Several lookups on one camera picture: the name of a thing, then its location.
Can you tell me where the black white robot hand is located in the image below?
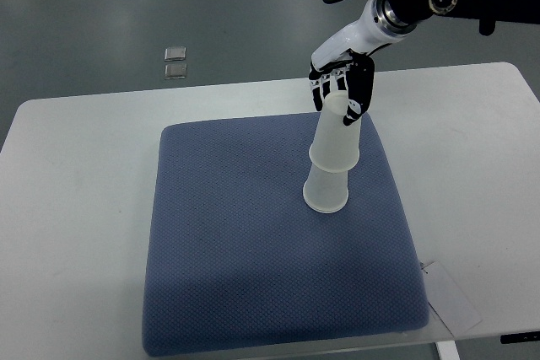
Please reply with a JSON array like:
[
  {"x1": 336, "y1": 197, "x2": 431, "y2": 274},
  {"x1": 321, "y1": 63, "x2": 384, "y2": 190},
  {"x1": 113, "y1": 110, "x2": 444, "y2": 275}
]
[{"x1": 308, "y1": 0, "x2": 415, "y2": 126}]

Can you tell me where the white paper cup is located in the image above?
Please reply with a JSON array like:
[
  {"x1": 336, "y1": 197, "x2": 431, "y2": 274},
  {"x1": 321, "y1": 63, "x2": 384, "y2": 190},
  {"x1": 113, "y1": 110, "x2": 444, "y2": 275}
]
[
  {"x1": 303, "y1": 164, "x2": 348, "y2": 213},
  {"x1": 309, "y1": 91, "x2": 361, "y2": 173}
]

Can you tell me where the white paper cup on cushion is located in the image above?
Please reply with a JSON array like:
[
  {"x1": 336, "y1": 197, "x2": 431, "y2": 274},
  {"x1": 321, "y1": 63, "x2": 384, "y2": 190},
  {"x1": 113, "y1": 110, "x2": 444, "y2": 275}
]
[{"x1": 303, "y1": 164, "x2": 348, "y2": 213}]

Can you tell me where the upper metal floor plate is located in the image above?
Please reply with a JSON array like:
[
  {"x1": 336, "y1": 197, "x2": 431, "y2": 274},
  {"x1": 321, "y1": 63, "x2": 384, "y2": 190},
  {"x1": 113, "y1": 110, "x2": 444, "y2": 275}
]
[{"x1": 164, "y1": 46, "x2": 186, "y2": 62}]

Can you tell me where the blue fabric cushion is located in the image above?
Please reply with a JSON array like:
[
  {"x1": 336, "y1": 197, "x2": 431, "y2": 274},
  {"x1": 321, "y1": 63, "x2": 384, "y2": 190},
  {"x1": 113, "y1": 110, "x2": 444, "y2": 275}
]
[{"x1": 143, "y1": 113, "x2": 429, "y2": 357}]

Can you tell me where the white paper tag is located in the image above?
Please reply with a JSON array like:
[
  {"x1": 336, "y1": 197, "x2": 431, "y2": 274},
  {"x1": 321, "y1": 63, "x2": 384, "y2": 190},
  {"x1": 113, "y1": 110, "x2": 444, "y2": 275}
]
[{"x1": 422, "y1": 262, "x2": 482, "y2": 337}]

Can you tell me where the white table leg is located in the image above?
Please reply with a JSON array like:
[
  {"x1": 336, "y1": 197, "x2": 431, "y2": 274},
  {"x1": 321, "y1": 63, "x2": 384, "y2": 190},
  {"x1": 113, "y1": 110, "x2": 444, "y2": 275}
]
[{"x1": 435, "y1": 341, "x2": 461, "y2": 360}]

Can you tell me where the black table control panel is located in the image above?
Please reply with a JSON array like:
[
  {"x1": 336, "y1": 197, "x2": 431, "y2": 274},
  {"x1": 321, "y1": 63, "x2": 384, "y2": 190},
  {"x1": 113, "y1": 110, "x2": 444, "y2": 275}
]
[{"x1": 499, "y1": 331, "x2": 540, "y2": 345}]

